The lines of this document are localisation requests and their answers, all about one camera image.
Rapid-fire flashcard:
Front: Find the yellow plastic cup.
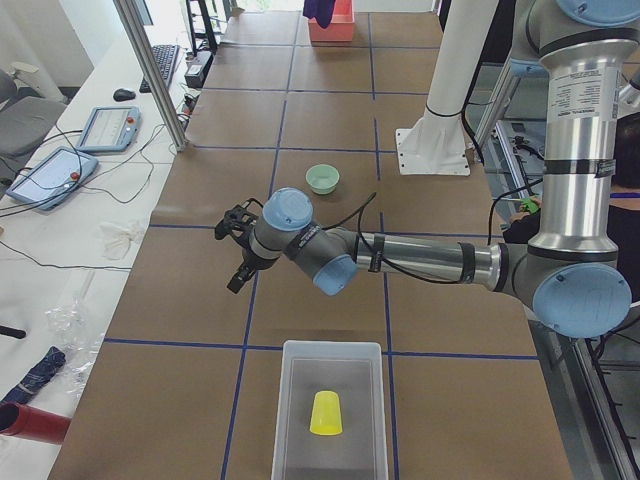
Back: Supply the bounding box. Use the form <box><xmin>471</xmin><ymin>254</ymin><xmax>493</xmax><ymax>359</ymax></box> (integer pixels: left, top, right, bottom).
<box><xmin>309</xmin><ymin>390</ymin><xmax>343</xmax><ymax>436</ymax></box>

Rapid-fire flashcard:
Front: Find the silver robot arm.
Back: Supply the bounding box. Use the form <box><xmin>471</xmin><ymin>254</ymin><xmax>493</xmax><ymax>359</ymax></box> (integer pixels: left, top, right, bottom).
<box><xmin>215</xmin><ymin>1</ymin><xmax>639</xmax><ymax>338</ymax></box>

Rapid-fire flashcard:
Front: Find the red cylinder bottle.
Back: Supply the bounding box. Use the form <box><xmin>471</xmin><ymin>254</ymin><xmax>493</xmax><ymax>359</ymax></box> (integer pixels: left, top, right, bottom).
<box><xmin>1</xmin><ymin>402</ymin><xmax>71</xmax><ymax>445</ymax></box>

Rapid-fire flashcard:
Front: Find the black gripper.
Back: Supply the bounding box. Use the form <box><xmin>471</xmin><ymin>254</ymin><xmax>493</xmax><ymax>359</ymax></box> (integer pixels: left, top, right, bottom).
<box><xmin>227</xmin><ymin>246</ymin><xmax>274</xmax><ymax>293</ymax></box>

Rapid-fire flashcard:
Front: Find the translucent plastic storage box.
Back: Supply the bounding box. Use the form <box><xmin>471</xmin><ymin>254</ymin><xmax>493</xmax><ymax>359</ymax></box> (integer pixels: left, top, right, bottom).
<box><xmin>271</xmin><ymin>340</ymin><xmax>389</xmax><ymax>479</ymax></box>

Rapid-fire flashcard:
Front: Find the near blue teach pendant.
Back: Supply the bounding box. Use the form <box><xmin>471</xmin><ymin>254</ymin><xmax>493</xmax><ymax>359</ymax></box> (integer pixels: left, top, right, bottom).
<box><xmin>6</xmin><ymin>147</ymin><xmax>98</xmax><ymax>211</ymax></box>

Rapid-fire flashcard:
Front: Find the black keyboard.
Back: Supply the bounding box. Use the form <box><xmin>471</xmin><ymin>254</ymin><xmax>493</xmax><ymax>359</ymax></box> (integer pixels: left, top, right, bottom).
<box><xmin>151</xmin><ymin>44</ymin><xmax>181</xmax><ymax>88</ymax></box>

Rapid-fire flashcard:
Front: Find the mint green bowl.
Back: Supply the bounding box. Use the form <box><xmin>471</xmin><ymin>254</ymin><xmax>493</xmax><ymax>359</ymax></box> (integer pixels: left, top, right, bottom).
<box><xmin>305</xmin><ymin>164</ymin><xmax>340</xmax><ymax>195</ymax></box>

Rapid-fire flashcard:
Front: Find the white crumpled cloth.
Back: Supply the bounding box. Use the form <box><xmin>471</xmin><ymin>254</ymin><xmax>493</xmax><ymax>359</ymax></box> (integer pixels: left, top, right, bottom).
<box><xmin>99</xmin><ymin>221</ymin><xmax>145</xmax><ymax>260</ymax></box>

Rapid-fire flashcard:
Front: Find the pink plastic bin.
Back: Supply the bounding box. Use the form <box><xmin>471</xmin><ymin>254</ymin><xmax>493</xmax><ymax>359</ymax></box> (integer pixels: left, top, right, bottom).
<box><xmin>308</xmin><ymin>0</ymin><xmax>355</xmax><ymax>43</ymax></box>

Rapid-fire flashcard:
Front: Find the black computer box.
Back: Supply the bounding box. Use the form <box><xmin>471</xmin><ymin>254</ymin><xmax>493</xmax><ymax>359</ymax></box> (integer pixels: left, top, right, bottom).
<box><xmin>184</xmin><ymin>51</ymin><xmax>214</xmax><ymax>89</ymax></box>

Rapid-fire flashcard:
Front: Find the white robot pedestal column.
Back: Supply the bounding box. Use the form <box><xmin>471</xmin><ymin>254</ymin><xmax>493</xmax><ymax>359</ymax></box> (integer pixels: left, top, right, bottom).
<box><xmin>396</xmin><ymin>0</ymin><xmax>499</xmax><ymax>176</ymax></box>

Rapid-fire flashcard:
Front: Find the black computer mouse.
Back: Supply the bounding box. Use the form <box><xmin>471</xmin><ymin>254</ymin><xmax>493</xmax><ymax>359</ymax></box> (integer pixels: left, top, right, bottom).
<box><xmin>112</xmin><ymin>88</ymin><xmax>136</xmax><ymax>102</ymax></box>

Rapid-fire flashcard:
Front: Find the purple cloth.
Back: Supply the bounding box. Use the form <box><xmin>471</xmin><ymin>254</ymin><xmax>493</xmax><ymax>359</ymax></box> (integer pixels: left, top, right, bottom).
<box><xmin>302</xmin><ymin>0</ymin><xmax>336</xmax><ymax>29</ymax></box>

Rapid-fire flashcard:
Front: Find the aluminium frame post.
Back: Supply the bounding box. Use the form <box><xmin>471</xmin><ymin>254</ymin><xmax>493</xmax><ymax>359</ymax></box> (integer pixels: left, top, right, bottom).
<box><xmin>113</xmin><ymin>0</ymin><xmax>187</xmax><ymax>152</ymax></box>

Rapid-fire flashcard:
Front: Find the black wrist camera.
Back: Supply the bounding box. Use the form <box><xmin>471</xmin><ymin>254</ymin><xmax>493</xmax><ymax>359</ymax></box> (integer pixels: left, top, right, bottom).
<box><xmin>214</xmin><ymin>197</ymin><xmax>263</xmax><ymax>245</ymax></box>

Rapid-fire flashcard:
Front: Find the seated person black shirt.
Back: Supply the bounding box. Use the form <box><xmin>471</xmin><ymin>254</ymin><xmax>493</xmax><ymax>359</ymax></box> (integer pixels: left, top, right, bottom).
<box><xmin>503</xmin><ymin>113</ymin><xmax>639</xmax><ymax>302</ymax></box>

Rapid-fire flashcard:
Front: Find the blue teach pendant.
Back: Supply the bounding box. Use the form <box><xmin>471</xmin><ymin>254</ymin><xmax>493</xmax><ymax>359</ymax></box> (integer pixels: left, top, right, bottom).
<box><xmin>6</xmin><ymin>147</ymin><xmax>98</xmax><ymax>211</ymax></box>
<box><xmin>76</xmin><ymin>106</ymin><xmax>141</xmax><ymax>154</ymax></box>

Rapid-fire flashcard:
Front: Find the far blue teach pendant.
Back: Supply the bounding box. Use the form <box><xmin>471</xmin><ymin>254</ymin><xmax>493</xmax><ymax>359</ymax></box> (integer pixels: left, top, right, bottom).
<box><xmin>76</xmin><ymin>106</ymin><xmax>141</xmax><ymax>154</ymax></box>

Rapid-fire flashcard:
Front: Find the folded dark blue umbrella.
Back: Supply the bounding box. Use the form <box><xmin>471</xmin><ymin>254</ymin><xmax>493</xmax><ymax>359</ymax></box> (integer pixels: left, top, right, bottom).
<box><xmin>1</xmin><ymin>346</ymin><xmax>66</xmax><ymax>404</ymax></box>

